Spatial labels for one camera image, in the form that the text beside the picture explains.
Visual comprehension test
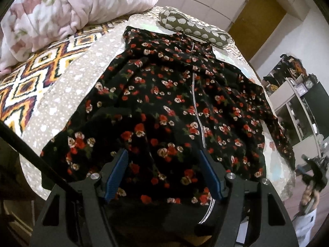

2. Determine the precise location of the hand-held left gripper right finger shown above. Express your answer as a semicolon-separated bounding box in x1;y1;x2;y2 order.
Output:
198;150;300;247

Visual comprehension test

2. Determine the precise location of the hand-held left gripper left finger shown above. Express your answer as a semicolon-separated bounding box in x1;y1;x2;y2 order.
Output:
29;149;129;247

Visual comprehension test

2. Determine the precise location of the black floral zip garment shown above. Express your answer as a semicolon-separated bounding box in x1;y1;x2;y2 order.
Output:
40;26;296;227

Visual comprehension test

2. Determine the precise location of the pile of dark clothes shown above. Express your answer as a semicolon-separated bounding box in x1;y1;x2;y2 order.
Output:
262;54;309;93

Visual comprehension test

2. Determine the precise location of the person's right hand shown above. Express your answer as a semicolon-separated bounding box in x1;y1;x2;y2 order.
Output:
299;180;320;213

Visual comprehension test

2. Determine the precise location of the white desk shelf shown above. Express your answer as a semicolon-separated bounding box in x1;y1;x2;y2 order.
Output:
267;80;329;160

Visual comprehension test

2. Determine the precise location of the beige patterned bed blanket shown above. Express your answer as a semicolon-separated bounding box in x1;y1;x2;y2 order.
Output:
19;13;296;202

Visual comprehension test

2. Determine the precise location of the zigzag patterned bedsheet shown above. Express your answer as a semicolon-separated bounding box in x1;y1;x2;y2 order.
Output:
0;6;165;135

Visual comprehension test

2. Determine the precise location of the olive white-dotted pillow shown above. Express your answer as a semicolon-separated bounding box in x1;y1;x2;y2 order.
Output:
158;6;233;47

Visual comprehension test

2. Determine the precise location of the brown wooden door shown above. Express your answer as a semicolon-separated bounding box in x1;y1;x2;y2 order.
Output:
227;0;287;61

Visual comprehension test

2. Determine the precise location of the pink floral fleece blanket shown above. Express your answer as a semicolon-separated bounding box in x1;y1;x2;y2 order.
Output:
0;0;158;74

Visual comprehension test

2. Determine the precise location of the black cable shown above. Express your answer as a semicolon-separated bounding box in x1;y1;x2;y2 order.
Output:
0;120;80;196

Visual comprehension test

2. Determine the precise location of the dark wooden bed frame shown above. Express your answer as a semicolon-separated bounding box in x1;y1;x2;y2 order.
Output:
0;136;39;247

